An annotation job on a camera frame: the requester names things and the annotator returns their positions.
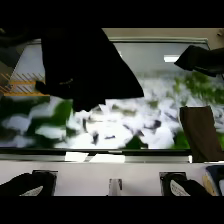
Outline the blue garment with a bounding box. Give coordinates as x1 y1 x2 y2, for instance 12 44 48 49
202 164 224 197

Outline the silver frame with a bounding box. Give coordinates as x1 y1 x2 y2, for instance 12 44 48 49
0 148 224 197

